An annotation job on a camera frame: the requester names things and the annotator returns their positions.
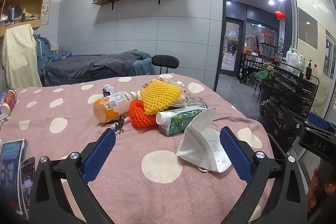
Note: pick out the black console table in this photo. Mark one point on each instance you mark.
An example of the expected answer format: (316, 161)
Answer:
(246, 64)

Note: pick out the white-capped plastic drink bottle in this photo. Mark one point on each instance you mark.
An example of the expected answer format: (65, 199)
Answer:
(115, 106)

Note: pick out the person's right hand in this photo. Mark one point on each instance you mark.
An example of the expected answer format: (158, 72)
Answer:
(312, 184)

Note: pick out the cream cloth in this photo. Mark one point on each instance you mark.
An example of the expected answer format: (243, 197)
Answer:
(18, 56)

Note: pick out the red paper cup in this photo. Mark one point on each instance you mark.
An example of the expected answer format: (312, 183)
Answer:
(9, 102)

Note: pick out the wall poster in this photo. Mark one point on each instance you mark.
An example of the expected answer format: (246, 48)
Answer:
(45, 11)

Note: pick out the black chair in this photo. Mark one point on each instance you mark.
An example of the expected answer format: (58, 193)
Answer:
(165, 61)

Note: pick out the potted plant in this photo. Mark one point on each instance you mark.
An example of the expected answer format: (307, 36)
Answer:
(260, 75)

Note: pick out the glass door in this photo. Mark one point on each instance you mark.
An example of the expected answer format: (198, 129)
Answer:
(231, 45)

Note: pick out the red hanging decoration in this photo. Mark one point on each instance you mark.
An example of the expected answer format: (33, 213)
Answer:
(280, 15)

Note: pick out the large smartphone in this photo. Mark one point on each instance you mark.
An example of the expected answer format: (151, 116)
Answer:
(11, 171)

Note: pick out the bed with grey cover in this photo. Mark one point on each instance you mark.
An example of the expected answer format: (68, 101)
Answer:
(92, 66)

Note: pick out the clear snack wrapper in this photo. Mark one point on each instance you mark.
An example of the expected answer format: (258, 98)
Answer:
(179, 84)

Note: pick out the orange foam fruit net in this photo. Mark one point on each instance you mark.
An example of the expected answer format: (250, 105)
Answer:
(139, 115)

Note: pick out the small packaging clutter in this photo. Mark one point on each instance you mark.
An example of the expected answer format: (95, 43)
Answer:
(3, 119)

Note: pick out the black metal rack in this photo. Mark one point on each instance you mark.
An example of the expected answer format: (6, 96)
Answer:
(288, 98)

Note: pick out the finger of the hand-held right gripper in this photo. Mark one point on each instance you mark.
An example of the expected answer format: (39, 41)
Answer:
(317, 120)
(294, 121)

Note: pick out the blue cloth pile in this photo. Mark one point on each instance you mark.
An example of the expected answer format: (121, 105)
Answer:
(43, 53)

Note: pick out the clear plastic wrapper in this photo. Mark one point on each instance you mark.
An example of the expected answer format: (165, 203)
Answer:
(195, 102)

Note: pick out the small smartphone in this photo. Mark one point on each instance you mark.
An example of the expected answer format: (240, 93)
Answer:
(27, 182)

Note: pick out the red vase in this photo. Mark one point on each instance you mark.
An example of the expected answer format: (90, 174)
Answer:
(257, 50)

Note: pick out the yellow foam fruit net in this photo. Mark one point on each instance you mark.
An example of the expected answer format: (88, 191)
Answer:
(160, 95)

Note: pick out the green and white drink carton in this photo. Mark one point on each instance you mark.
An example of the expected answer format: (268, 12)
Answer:
(181, 119)

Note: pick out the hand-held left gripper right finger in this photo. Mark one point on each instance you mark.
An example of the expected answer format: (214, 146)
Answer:
(235, 153)

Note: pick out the row of toiletry bottles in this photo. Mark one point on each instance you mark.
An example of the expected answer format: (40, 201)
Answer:
(291, 57)

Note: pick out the dark door frame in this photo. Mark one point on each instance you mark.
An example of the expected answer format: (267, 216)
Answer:
(223, 29)

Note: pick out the white face mask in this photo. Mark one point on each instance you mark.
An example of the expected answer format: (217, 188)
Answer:
(202, 145)

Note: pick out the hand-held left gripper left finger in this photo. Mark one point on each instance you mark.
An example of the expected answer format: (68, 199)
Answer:
(99, 153)

